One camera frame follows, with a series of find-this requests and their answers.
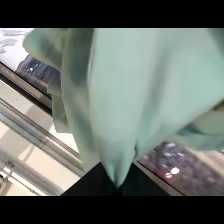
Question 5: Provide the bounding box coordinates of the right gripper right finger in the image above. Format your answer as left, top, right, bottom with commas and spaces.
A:
119, 161, 171, 197

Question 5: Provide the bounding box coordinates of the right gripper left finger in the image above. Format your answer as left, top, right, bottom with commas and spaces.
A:
61, 161, 120, 197

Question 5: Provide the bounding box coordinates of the silver frame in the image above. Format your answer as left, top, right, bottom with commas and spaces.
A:
0, 96, 87, 197

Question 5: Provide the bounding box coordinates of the mint green T-shirt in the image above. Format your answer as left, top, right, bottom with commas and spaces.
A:
22, 27, 224, 188

